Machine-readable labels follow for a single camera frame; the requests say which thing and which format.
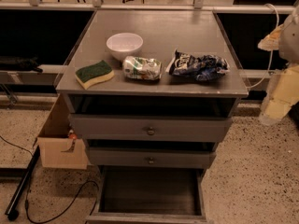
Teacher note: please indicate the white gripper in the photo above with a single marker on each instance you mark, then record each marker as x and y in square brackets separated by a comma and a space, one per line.
[290, 42]

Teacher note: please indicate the blue chip bag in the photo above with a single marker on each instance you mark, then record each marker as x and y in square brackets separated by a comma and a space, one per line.
[203, 69]

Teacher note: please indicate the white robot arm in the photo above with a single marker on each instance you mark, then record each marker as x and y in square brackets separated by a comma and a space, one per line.
[283, 87]

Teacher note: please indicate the grey drawer cabinet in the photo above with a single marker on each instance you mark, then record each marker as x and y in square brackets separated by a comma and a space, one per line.
[163, 31]

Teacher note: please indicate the grey bottom drawer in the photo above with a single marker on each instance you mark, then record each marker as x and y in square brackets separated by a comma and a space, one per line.
[144, 195]

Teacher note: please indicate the grey drawer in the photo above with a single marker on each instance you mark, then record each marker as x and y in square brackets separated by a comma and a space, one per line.
[178, 129]
[149, 158]
[144, 195]

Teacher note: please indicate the grey middle drawer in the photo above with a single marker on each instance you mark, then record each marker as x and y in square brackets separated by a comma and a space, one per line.
[149, 158]

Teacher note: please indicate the grey top drawer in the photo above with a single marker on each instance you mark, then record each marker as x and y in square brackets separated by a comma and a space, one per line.
[178, 129]

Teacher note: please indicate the white bowl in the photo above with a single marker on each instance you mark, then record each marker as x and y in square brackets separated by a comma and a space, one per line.
[124, 44]

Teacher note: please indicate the green yellow sponge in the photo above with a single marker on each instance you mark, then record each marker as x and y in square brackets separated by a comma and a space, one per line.
[93, 74]

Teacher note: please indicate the cardboard box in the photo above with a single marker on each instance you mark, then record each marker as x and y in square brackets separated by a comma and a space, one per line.
[58, 143]

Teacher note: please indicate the black floor bar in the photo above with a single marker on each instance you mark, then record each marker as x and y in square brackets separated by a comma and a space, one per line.
[22, 175]

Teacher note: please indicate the metal frame rail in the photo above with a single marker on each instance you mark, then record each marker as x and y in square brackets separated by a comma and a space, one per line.
[265, 9]

